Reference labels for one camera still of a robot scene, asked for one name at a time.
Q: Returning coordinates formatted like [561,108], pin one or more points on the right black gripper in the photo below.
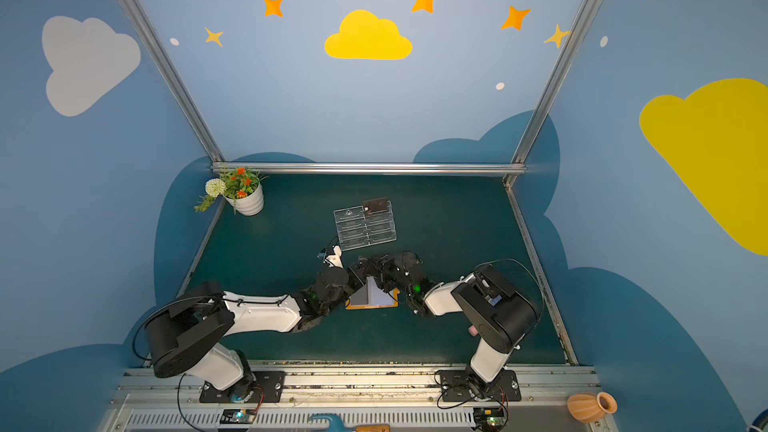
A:
[387,270]

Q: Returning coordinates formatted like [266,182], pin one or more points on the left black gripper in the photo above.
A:
[347,279]

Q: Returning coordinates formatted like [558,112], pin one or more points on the yellow leather card holder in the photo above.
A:
[384,299]

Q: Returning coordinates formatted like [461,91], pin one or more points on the clear plastic organizer tray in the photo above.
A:
[355,230]

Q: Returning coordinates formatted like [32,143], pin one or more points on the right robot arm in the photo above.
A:
[499,312]

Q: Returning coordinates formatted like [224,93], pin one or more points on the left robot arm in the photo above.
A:
[185,335]

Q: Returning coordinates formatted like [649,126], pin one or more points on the potted flower plant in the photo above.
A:
[240,187]

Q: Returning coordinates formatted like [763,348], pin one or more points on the left controller board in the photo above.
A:
[238,417]

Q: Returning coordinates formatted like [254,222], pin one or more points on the controller board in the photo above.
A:
[238,417]
[489,419]

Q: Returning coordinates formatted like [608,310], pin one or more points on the right controller board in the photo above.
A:
[489,419]

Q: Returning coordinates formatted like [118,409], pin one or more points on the terracotta clay vase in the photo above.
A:
[587,407]

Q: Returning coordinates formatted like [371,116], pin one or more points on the aluminium frame rear bar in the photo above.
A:
[402,169]

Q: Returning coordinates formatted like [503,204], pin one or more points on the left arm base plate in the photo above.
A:
[254,388]

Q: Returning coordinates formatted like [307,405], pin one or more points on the aluminium front rail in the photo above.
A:
[404,396]

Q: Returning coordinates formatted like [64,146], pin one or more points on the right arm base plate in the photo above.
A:
[465,386]

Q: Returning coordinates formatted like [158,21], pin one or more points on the teal handled tool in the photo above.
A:
[336,424]

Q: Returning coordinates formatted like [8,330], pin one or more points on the aluminium frame right post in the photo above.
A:
[568,52]

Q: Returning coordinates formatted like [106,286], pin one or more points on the aluminium frame post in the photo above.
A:
[568,52]
[162,60]

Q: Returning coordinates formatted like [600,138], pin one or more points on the aluminium frame left post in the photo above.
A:
[162,60]

